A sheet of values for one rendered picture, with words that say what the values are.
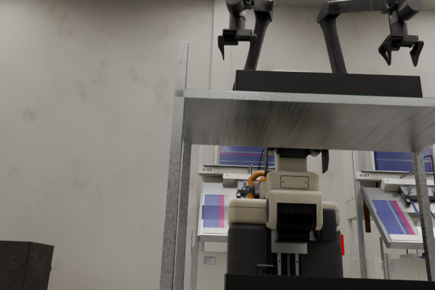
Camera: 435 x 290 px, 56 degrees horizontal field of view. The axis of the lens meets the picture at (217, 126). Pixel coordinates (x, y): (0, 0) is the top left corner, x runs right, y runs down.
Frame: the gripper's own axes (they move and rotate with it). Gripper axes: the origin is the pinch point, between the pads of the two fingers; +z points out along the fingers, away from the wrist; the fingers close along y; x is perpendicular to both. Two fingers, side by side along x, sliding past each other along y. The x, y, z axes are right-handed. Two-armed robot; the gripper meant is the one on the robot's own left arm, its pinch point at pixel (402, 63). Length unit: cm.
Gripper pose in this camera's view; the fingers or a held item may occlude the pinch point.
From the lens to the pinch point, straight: 155.0
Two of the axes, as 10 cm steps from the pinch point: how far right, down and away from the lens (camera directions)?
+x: -0.1, 3.2, 9.5
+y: 10.0, 0.4, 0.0
